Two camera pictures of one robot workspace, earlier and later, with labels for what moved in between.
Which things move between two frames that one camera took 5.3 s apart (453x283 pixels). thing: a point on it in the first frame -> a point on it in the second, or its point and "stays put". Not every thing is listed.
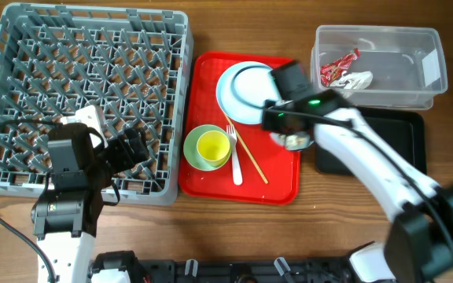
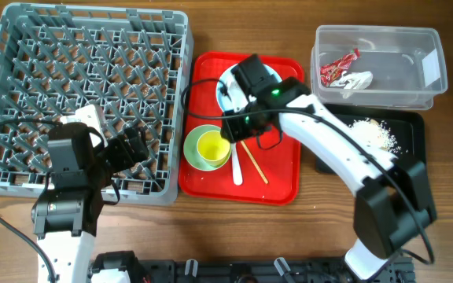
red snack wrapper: [333, 71] stays put
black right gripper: [268, 122] -> [229, 122]
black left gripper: [127, 159] stays put
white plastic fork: [237, 174] stays put
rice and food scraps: [296, 140] -> [377, 132]
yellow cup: [214, 147] stays put
